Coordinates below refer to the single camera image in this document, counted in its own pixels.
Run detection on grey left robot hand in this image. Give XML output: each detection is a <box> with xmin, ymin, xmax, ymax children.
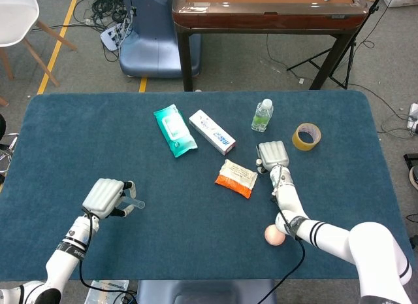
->
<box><xmin>81</xmin><ymin>178</ymin><xmax>137</xmax><ymax>220</ymax></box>

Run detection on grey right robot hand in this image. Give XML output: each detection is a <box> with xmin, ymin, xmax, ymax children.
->
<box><xmin>255</xmin><ymin>141</ymin><xmax>291</xmax><ymax>175</ymax></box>

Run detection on clear glass test tube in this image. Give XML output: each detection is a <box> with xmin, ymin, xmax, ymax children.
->
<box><xmin>118</xmin><ymin>195</ymin><xmax>146</xmax><ymax>210</ymax></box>

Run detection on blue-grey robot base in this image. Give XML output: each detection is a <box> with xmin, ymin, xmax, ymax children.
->
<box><xmin>119</xmin><ymin>0</ymin><xmax>202</xmax><ymax>78</ymax></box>

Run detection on yellow tape roll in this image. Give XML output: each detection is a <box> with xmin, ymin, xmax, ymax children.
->
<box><xmin>291</xmin><ymin>122</ymin><xmax>323</xmax><ymax>152</ymax></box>

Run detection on clear bottle green label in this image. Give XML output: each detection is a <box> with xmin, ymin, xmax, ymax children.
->
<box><xmin>251</xmin><ymin>98</ymin><xmax>274</xmax><ymax>133</ymax></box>

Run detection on orange white snack packet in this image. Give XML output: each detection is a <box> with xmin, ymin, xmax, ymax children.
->
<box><xmin>214</xmin><ymin>159</ymin><xmax>259</xmax><ymax>199</ymax></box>

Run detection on white toothpaste box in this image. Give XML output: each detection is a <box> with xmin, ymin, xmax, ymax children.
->
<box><xmin>188</xmin><ymin>109</ymin><xmax>236</xmax><ymax>156</ymax></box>

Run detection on pink egg-shaped ball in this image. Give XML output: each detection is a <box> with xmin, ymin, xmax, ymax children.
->
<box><xmin>264</xmin><ymin>224</ymin><xmax>287</xmax><ymax>246</ymax></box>

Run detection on clear plastic bag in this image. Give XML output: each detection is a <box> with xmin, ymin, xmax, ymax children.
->
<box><xmin>86</xmin><ymin>279</ymin><xmax>132</xmax><ymax>304</ymax></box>

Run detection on blue velvet tablecloth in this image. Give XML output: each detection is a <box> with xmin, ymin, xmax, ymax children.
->
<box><xmin>0</xmin><ymin>90</ymin><xmax>414</xmax><ymax>282</ymax></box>

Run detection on green wet wipes pack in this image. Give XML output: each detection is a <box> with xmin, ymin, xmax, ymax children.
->
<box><xmin>153</xmin><ymin>103</ymin><xmax>199</xmax><ymax>158</ymax></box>

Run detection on black chrome stool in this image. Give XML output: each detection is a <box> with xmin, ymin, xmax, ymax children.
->
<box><xmin>0</xmin><ymin>113</ymin><xmax>19</xmax><ymax>175</ymax></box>

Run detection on black tripod stand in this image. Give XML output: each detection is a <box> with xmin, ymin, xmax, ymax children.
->
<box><xmin>287</xmin><ymin>0</ymin><xmax>398</xmax><ymax>90</ymax></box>

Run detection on brown mahjong table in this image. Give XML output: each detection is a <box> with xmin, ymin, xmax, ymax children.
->
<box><xmin>172</xmin><ymin>0</ymin><xmax>370</xmax><ymax>92</ymax></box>

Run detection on black floor stand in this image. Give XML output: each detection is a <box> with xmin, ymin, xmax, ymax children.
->
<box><xmin>403</xmin><ymin>152</ymin><xmax>418</xmax><ymax>191</ymax></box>

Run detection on grey-blue robot torso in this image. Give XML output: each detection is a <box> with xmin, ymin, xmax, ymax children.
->
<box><xmin>136</xmin><ymin>279</ymin><xmax>278</xmax><ymax>304</ymax></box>

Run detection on white power strip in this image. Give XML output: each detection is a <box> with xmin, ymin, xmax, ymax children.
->
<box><xmin>408</xmin><ymin>103</ymin><xmax>418</xmax><ymax>133</ymax></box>
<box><xmin>100</xmin><ymin>25</ymin><xmax>130</xmax><ymax>52</ymax></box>

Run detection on white chair wooden legs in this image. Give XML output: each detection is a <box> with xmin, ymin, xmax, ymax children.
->
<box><xmin>0</xmin><ymin>0</ymin><xmax>78</xmax><ymax>107</ymax></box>

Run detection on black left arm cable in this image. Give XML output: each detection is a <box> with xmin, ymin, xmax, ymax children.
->
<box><xmin>78</xmin><ymin>211</ymin><xmax>138</xmax><ymax>304</ymax></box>

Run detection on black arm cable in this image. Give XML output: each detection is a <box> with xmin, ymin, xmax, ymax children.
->
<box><xmin>259</xmin><ymin>165</ymin><xmax>306</xmax><ymax>304</ymax></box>
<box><xmin>78</xmin><ymin>211</ymin><xmax>138</xmax><ymax>304</ymax></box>

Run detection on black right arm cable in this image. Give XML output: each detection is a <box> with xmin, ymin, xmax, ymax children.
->
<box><xmin>259</xmin><ymin>165</ymin><xmax>306</xmax><ymax>304</ymax></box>

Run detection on thin black floor cable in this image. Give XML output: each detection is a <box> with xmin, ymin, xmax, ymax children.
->
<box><xmin>266</xmin><ymin>32</ymin><xmax>418</xmax><ymax>138</ymax></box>

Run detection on black floor cable bundle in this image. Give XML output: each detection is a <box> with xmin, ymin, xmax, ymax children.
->
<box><xmin>73</xmin><ymin>0</ymin><xmax>135</xmax><ymax>61</ymax></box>

